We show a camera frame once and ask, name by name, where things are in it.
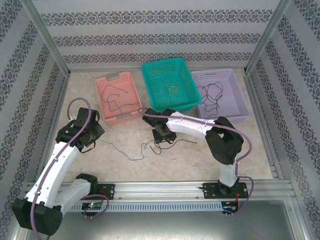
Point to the pink plastic basket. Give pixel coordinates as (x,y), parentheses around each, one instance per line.
(117,82)

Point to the aluminium frame post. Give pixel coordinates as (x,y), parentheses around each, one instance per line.
(267,35)
(45,32)

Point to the small circuit board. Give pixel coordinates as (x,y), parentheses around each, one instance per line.
(92,205)
(229,205)

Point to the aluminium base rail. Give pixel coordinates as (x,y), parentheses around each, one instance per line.
(160,190)

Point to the lavender plastic basket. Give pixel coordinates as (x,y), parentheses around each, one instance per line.
(232,100)

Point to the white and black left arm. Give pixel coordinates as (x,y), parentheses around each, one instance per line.
(50,170)

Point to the aluminium frame rail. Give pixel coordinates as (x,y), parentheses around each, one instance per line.
(63,95)
(253,100)

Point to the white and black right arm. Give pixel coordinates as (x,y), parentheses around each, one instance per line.
(190,125)

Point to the teal plastic basket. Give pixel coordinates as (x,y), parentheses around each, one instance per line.
(155,75)

